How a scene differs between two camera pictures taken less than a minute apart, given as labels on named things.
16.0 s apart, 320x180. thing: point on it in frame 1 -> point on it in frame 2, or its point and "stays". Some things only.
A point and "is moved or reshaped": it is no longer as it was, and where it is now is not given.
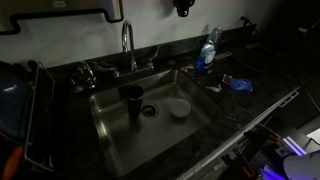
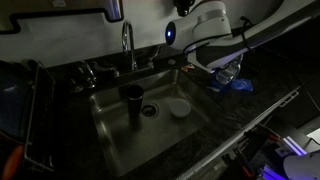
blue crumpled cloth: x=241 y=84 stays
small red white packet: x=189 y=67 stays
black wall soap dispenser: x=183 y=6 stays
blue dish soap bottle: x=207 y=55 is moved or reshaped
